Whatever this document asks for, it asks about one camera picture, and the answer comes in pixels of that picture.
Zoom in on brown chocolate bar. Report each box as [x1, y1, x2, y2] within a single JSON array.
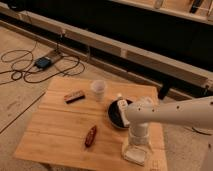
[[64, 90, 85, 104]]

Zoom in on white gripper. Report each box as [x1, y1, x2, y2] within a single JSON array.
[[121, 123, 154, 162]]

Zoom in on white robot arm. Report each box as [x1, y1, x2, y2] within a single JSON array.
[[122, 96, 213, 165]]

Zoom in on blue power adapter box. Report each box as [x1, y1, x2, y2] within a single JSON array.
[[35, 57, 52, 69]]

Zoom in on red sausage toy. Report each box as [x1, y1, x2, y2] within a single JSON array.
[[84, 126, 97, 148]]

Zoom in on black bowl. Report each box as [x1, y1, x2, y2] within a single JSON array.
[[108, 100, 129, 129]]

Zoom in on white sponge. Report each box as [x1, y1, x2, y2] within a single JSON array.
[[126, 146, 146, 165]]

